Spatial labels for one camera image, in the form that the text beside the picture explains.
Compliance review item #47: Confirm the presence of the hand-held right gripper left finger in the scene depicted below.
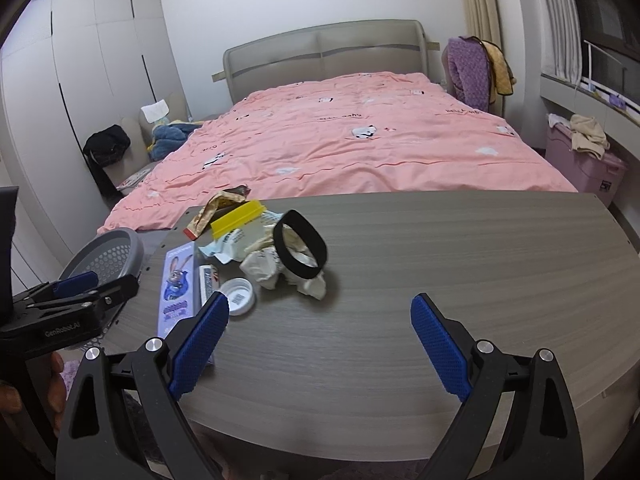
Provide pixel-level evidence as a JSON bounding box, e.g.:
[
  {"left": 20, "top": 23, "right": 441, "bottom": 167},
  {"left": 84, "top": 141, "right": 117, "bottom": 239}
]
[{"left": 54, "top": 291, "right": 236, "bottom": 480}]

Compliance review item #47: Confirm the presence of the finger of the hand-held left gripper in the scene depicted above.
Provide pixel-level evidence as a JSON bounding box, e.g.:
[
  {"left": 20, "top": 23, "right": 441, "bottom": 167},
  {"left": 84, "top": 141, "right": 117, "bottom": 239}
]
[
  {"left": 12, "top": 271, "right": 100, "bottom": 307},
  {"left": 25, "top": 274, "right": 141, "bottom": 322}
]

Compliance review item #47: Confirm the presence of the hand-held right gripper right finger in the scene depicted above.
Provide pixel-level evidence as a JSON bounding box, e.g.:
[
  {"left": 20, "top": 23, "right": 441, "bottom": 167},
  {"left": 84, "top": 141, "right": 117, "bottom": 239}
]
[{"left": 410, "top": 292, "right": 586, "bottom": 480}]

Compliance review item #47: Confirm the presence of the grey mesh trash basket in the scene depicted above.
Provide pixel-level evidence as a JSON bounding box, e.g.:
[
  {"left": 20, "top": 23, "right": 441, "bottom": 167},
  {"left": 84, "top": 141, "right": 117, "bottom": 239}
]
[{"left": 57, "top": 227, "right": 146, "bottom": 351}]

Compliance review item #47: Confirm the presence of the light blue white wrapper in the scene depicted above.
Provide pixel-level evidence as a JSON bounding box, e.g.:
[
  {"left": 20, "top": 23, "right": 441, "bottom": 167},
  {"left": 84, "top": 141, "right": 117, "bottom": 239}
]
[{"left": 197, "top": 212, "right": 281, "bottom": 264}]

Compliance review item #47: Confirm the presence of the cream red candy wrapper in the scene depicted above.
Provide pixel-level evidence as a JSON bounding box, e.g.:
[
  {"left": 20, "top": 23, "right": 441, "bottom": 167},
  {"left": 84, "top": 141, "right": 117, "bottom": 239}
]
[{"left": 184, "top": 185, "right": 252, "bottom": 239}]

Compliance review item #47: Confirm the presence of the person's left hand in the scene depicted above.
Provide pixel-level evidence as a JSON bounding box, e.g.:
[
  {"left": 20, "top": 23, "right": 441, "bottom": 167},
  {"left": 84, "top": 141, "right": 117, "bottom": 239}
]
[{"left": 0, "top": 351, "right": 67, "bottom": 413}]

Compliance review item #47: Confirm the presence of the cartoon print toothpaste box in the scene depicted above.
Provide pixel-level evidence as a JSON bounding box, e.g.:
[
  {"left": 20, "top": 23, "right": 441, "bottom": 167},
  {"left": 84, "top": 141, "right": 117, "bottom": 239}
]
[{"left": 156, "top": 242, "right": 216, "bottom": 366}]

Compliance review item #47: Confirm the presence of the white bottle cap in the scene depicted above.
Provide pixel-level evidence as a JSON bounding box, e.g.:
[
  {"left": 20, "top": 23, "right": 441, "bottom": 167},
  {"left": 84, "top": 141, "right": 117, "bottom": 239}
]
[{"left": 219, "top": 278, "right": 256, "bottom": 316}]

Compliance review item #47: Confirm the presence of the small white red box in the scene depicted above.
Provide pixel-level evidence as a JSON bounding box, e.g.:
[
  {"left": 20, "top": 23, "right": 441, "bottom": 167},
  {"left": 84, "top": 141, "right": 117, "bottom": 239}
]
[{"left": 199, "top": 265, "right": 224, "bottom": 307}]

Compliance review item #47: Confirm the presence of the crumpled white tissue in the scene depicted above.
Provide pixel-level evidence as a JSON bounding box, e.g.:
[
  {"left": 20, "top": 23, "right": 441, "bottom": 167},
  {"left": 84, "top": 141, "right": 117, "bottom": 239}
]
[{"left": 239, "top": 220, "right": 328, "bottom": 302}]

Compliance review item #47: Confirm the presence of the magazine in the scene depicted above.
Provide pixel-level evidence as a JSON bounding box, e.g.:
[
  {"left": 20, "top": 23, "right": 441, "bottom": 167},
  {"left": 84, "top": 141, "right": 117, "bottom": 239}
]
[{"left": 116, "top": 169, "right": 151, "bottom": 192}]

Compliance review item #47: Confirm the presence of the black elastic band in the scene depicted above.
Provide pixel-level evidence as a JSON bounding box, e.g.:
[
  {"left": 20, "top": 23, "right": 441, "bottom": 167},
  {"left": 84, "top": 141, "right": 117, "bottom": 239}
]
[{"left": 272, "top": 210, "right": 329, "bottom": 280}]

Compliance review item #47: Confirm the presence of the yellow plastic strip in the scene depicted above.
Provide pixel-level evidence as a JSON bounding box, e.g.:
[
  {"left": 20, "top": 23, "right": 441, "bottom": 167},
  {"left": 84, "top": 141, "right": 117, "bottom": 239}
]
[{"left": 210, "top": 200, "right": 264, "bottom": 241}]

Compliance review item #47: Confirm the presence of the black bag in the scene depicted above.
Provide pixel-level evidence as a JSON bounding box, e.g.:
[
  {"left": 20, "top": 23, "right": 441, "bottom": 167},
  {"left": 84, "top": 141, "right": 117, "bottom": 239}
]
[{"left": 82, "top": 125, "right": 132, "bottom": 167}]

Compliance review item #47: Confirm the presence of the blue fleece blanket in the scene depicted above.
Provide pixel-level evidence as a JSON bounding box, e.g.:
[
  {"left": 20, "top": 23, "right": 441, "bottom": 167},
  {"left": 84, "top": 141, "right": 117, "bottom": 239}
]
[{"left": 147, "top": 120, "right": 201, "bottom": 162}]

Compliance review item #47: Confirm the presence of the white paper sheet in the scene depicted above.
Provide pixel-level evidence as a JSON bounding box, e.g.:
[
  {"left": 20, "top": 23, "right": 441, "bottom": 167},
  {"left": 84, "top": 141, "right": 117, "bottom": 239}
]
[{"left": 141, "top": 101, "right": 171, "bottom": 122}]

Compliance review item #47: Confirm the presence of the beige bench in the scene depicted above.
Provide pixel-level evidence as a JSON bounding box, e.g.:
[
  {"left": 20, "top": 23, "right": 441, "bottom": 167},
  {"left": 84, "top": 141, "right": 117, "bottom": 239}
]
[{"left": 90, "top": 91, "right": 211, "bottom": 196}]

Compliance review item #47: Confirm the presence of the bed with pink cover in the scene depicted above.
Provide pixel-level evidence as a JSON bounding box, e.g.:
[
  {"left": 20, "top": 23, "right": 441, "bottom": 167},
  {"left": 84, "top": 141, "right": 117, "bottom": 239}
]
[{"left": 97, "top": 71, "right": 578, "bottom": 233}]

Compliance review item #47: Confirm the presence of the grey wardrobe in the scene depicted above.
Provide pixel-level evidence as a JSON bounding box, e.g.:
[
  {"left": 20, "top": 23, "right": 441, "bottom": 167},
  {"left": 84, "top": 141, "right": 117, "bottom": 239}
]
[{"left": 0, "top": 0, "right": 188, "bottom": 261}]

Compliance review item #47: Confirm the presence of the pink storage box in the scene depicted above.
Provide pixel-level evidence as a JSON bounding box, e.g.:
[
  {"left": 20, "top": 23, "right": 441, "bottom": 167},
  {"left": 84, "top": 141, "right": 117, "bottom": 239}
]
[{"left": 545, "top": 122, "right": 628, "bottom": 206}]

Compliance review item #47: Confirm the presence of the beige cloth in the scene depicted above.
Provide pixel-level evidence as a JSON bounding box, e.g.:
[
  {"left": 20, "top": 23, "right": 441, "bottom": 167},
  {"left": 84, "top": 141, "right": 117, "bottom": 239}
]
[{"left": 570, "top": 114, "right": 611, "bottom": 161}]

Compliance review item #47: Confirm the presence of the purple quilted garment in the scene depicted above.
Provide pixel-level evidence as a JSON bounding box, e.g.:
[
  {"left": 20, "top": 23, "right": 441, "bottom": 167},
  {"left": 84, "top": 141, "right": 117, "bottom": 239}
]
[{"left": 445, "top": 36, "right": 493, "bottom": 113}]

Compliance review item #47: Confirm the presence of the grey window ledge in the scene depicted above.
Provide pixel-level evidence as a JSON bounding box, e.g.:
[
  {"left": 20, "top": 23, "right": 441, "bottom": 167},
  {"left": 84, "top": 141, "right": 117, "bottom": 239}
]
[{"left": 540, "top": 72, "right": 640, "bottom": 161}]

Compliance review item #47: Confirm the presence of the yellow cloth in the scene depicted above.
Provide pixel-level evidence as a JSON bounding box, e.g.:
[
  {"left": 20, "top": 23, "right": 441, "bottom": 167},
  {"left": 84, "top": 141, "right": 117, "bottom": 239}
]
[{"left": 481, "top": 40, "right": 518, "bottom": 97}]

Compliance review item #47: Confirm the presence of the grey upholstered bed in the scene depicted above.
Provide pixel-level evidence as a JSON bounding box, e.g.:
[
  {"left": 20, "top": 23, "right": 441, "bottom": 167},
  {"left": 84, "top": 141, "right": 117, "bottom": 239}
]
[{"left": 211, "top": 20, "right": 442, "bottom": 107}]

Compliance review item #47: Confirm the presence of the white drying rack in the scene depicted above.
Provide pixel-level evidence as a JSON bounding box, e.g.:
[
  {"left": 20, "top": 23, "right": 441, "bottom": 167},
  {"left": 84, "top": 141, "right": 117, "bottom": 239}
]
[{"left": 582, "top": 40, "right": 640, "bottom": 111}]

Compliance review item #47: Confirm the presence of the white sheer curtain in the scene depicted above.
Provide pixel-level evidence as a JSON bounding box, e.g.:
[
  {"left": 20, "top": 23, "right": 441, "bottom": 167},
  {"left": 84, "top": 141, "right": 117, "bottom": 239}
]
[{"left": 530, "top": 0, "right": 586, "bottom": 83}]

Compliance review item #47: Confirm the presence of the beige curtain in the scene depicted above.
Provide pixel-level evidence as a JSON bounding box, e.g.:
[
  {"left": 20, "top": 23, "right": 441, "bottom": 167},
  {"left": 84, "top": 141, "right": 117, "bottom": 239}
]
[{"left": 457, "top": 0, "right": 506, "bottom": 116}]

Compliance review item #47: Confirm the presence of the dark window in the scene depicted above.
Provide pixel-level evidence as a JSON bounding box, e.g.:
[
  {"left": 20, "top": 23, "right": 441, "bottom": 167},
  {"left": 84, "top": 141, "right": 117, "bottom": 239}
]
[{"left": 570, "top": 0, "right": 640, "bottom": 61}]

